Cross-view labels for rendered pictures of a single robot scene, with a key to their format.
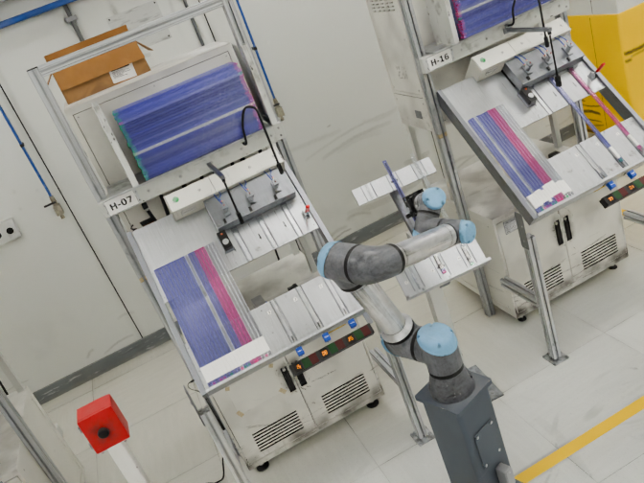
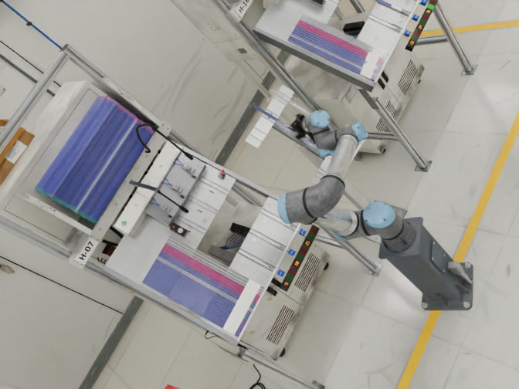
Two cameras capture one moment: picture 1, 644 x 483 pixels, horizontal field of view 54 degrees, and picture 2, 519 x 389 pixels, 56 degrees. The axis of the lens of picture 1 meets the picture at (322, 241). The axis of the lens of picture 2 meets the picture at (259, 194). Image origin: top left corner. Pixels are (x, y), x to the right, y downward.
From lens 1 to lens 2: 0.50 m
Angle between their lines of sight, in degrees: 13
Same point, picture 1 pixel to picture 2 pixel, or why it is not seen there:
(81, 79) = not seen: outside the picture
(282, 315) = (252, 256)
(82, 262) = (48, 292)
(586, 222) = (392, 62)
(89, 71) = not seen: outside the picture
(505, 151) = (327, 49)
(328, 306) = (279, 230)
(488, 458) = (442, 265)
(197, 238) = (157, 239)
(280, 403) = (273, 308)
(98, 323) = (86, 325)
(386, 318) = (340, 222)
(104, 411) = not seen: outside the picture
